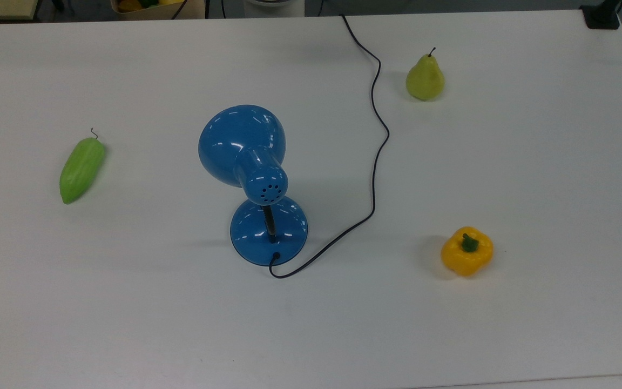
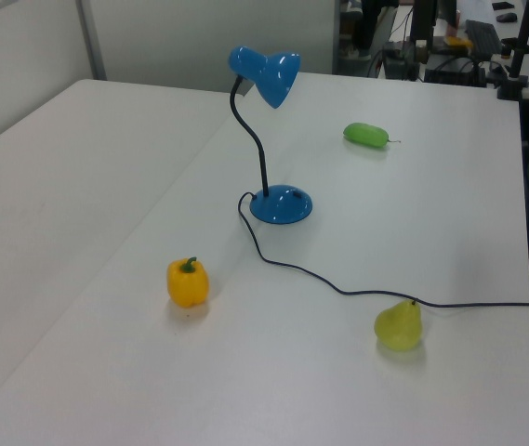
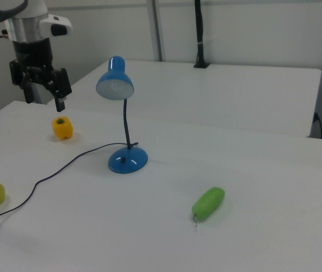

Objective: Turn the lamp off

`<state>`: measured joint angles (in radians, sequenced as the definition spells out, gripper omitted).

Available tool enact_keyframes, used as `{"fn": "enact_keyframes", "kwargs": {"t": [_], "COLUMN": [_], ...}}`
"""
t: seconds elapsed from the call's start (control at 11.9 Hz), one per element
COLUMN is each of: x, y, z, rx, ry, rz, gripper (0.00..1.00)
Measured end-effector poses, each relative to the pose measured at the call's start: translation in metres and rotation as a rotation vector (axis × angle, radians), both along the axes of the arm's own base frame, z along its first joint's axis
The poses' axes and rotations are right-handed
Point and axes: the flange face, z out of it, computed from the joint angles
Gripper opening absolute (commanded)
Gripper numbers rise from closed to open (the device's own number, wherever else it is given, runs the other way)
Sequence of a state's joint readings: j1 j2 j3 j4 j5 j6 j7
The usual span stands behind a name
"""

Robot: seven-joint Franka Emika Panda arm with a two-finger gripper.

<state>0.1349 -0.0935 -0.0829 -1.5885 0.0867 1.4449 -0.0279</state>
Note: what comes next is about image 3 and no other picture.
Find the light green cucumber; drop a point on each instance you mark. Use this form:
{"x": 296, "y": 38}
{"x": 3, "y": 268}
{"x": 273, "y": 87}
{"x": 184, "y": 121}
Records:
{"x": 208, "y": 204}

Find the blue desk lamp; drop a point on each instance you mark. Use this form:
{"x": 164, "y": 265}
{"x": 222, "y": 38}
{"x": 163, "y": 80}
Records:
{"x": 128, "y": 163}

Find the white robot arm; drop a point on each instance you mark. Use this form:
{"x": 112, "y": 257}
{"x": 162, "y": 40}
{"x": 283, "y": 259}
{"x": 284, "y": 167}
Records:
{"x": 33, "y": 11}

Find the yellow bell pepper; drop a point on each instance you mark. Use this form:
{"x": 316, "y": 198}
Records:
{"x": 62, "y": 129}

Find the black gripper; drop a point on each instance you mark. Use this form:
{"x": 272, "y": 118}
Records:
{"x": 34, "y": 62}

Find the white adjoining table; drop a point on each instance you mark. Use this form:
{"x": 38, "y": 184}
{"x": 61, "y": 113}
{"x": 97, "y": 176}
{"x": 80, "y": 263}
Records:
{"x": 220, "y": 96}

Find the black pole with clamp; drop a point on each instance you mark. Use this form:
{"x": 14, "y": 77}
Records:
{"x": 199, "y": 34}

